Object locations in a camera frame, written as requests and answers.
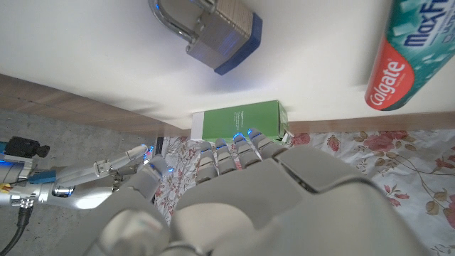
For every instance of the green red toothpaste tube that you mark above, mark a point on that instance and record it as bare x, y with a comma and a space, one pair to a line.
409, 57

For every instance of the cream table mat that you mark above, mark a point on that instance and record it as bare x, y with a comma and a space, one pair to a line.
106, 53

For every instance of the silver padlock with blue base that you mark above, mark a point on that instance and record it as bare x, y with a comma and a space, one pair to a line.
220, 39

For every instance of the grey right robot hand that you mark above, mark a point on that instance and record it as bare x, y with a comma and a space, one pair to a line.
81, 195

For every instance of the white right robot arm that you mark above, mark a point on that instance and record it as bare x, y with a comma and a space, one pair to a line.
3, 199

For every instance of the floral backdrop cloth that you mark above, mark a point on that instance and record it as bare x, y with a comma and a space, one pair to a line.
391, 167

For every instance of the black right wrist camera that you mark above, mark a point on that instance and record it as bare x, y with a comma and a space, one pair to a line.
23, 146

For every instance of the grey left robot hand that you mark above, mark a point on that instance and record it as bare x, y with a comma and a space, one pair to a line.
270, 206

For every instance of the green and white carton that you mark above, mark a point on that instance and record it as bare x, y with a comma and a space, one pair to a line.
241, 121

